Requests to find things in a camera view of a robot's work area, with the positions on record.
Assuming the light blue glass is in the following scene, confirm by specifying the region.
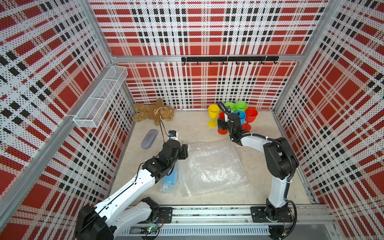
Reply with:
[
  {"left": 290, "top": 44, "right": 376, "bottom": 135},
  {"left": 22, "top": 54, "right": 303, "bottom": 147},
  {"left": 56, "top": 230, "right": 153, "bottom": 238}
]
[{"left": 235, "top": 111, "right": 247, "bottom": 125}]

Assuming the pink glass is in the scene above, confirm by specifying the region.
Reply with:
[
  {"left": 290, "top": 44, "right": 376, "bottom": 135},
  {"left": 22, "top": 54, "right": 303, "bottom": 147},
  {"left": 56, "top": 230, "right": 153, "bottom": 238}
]
[{"left": 218, "top": 112, "right": 228, "bottom": 135}]

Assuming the green wine glass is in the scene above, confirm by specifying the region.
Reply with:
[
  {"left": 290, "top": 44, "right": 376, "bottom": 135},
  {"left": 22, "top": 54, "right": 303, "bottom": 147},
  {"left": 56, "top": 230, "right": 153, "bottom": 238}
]
[
  {"left": 235, "top": 101, "right": 248, "bottom": 112},
  {"left": 225, "top": 102, "right": 236, "bottom": 112}
]

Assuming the red glass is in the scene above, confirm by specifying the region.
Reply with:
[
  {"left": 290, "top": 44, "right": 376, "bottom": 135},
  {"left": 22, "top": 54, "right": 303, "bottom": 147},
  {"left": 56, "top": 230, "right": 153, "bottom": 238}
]
[{"left": 242, "top": 108, "right": 259, "bottom": 131}]

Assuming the yellow glass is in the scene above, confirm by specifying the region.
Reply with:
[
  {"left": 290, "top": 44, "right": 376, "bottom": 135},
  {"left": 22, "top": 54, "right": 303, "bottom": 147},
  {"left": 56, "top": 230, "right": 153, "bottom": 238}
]
[{"left": 208, "top": 105, "right": 220, "bottom": 128}]

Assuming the bubble wrap sheet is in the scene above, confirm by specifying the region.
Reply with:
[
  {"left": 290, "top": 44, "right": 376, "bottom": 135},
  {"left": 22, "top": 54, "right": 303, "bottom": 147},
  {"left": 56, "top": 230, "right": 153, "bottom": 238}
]
[{"left": 178, "top": 139, "right": 250, "bottom": 197}]

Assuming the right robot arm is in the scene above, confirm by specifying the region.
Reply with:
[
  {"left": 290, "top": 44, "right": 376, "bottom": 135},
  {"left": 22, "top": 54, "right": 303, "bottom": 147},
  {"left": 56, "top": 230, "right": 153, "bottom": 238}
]
[{"left": 217, "top": 102, "right": 299, "bottom": 222}]

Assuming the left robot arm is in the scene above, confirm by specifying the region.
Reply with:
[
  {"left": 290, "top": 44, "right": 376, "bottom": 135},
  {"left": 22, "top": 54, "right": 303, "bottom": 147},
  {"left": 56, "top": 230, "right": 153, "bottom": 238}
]
[{"left": 73, "top": 139, "right": 188, "bottom": 240}]

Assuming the blue glass in bubble wrap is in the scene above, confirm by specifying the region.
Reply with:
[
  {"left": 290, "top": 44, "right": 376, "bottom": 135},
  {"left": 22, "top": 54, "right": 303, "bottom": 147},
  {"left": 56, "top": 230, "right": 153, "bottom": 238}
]
[{"left": 160, "top": 164, "right": 179, "bottom": 194}]

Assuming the purple glass in bubble wrap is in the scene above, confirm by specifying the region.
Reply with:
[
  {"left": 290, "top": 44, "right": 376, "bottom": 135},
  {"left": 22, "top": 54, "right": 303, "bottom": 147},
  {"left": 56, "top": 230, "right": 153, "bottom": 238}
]
[{"left": 141, "top": 129, "right": 158, "bottom": 149}]

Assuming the brown teddy bear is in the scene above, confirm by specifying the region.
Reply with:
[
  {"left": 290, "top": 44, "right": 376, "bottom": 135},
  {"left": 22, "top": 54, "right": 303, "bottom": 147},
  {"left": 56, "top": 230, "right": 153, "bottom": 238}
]
[{"left": 134, "top": 99, "right": 175, "bottom": 126}]

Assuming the green circuit board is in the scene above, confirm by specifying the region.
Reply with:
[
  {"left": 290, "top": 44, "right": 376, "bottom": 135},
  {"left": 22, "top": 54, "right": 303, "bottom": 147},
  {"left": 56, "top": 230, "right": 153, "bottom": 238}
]
[{"left": 140, "top": 226, "right": 160, "bottom": 237}]

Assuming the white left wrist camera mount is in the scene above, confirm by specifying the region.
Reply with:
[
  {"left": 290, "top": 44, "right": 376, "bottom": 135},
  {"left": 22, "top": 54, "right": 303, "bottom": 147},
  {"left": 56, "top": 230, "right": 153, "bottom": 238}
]
[{"left": 168, "top": 130, "right": 178, "bottom": 141}]

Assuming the black hook rail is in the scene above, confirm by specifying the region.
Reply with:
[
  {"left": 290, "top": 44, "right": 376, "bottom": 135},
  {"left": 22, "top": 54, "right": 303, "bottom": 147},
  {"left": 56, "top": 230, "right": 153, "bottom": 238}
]
[{"left": 181, "top": 56, "right": 280, "bottom": 64}]

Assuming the white wire mesh basket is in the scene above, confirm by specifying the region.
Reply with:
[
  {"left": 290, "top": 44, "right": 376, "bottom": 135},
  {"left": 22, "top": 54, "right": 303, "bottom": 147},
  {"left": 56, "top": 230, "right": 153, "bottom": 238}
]
[{"left": 74, "top": 66, "right": 128, "bottom": 128}]

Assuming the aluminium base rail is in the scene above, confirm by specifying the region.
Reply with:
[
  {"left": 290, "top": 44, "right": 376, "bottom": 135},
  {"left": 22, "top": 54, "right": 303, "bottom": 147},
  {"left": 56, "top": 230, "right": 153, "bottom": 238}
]
[{"left": 115, "top": 205, "right": 334, "bottom": 240}]

